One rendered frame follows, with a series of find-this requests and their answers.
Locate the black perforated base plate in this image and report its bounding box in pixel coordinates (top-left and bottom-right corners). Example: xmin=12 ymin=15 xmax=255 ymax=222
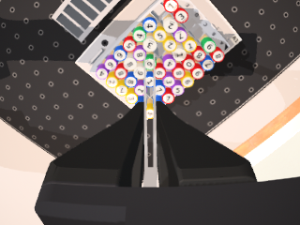
xmin=0 ymin=0 xmax=300 ymax=158

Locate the white vial rack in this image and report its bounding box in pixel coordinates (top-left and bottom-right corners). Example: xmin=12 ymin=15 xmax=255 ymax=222
xmin=89 ymin=0 xmax=230 ymax=101

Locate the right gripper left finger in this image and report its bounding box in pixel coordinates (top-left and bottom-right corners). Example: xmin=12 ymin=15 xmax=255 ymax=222
xmin=42 ymin=101 xmax=144 ymax=187

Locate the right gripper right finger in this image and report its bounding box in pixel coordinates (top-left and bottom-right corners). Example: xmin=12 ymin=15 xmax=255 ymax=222
xmin=156 ymin=101 xmax=258 ymax=187

